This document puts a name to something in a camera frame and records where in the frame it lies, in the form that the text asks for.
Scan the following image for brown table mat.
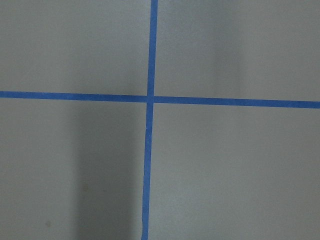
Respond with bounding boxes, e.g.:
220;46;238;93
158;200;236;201
0;0;320;240

